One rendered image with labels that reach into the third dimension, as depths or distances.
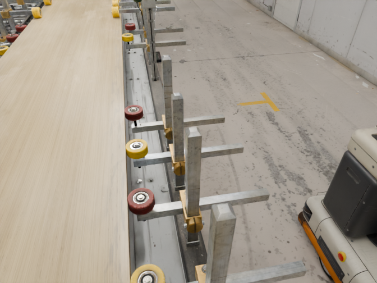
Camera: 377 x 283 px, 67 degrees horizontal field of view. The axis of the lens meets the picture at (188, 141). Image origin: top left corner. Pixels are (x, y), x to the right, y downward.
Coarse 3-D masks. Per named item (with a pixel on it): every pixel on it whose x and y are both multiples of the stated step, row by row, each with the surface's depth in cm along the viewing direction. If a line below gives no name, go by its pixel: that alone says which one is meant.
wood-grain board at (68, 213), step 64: (64, 0) 285; (0, 64) 162; (64, 64) 162; (0, 128) 113; (64, 128) 113; (0, 192) 87; (64, 192) 87; (0, 256) 71; (64, 256) 71; (128, 256) 71
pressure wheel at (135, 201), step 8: (136, 192) 86; (144, 192) 86; (152, 192) 86; (128, 200) 84; (136, 200) 84; (144, 200) 84; (152, 200) 84; (136, 208) 82; (144, 208) 82; (152, 208) 85
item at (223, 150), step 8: (232, 144) 114; (240, 144) 114; (168, 152) 110; (184, 152) 110; (208, 152) 111; (216, 152) 112; (224, 152) 113; (232, 152) 113; (240, 152) 114; (136, 160) 107; (144, 160) 107; (152, 160) 108; (160, 160) 109; (168, 160) 109
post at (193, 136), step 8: (192, 128) 68; (192, 136) 67; (200, 136) 67; (192, 144) 68; (200, 144) 69; (192, 152) 70; (200, 152) 70; (192, 160) 72; (200, 160) 72; (192, 168) 73; (200, 168) 74; (192, 176) 75; (192, 184) 77; (192, 192) 79; (192, 200) 81; (192, 208) 83; (192, 240) 94
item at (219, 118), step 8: (184, 120) 132; (192, 120) 132; (200, 120) 132; (208, 120) 133; (216, 120) 133; (224, 120) 134; (136, 128) 127; (144, 128) 128; (152, 128) 129; (160, 128) 130
